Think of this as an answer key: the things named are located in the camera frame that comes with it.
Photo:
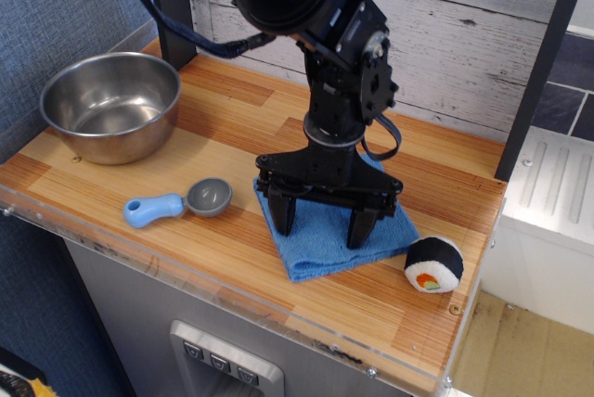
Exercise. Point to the blue towel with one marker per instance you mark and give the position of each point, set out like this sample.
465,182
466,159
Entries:
316,245

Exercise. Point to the clear acrylic edge guard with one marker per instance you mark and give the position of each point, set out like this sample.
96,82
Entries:
138,293

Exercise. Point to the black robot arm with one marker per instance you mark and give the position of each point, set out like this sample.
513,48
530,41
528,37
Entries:
345,44

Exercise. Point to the dark grey right post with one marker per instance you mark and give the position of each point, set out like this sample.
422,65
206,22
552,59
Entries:
550,46

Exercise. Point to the silver dispenser button panel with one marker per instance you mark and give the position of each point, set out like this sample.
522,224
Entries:
210,366

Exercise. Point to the stainless steel bowl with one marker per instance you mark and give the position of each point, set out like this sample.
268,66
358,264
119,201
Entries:
114,108

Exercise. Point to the black yellow object corner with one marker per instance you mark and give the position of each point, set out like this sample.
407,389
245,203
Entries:
21,378

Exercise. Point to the plush sushi roll toy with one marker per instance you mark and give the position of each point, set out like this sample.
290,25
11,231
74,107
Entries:
434,265

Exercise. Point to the grey toy fridge cabinet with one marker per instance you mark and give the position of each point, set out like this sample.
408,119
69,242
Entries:
345,301

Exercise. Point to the white ribbed sink counter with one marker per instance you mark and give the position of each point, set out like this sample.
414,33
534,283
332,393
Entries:
541,254

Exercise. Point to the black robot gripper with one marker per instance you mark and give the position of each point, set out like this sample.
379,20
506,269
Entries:
334,176

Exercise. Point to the blue grey plastic scoop spoon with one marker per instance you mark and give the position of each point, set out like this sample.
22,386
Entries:
208,197

